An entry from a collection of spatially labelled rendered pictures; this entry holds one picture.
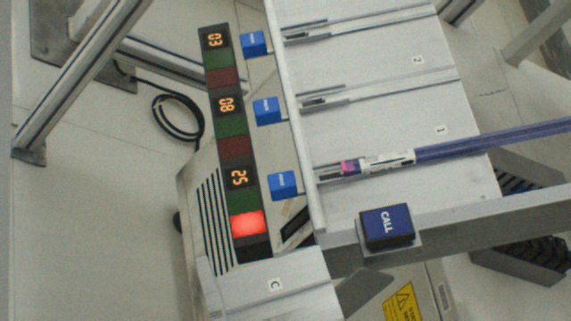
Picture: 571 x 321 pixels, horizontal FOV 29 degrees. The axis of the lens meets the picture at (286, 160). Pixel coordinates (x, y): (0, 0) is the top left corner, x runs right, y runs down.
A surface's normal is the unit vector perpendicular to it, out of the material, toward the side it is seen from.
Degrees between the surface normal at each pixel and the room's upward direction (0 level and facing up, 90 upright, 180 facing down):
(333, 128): 44
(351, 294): 90
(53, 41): 0
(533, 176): 0
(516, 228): 90
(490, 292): 0
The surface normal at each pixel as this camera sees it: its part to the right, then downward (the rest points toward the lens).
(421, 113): -0.12, -0.61
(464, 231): 0.16, 0.76
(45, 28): 0.59, -0.59
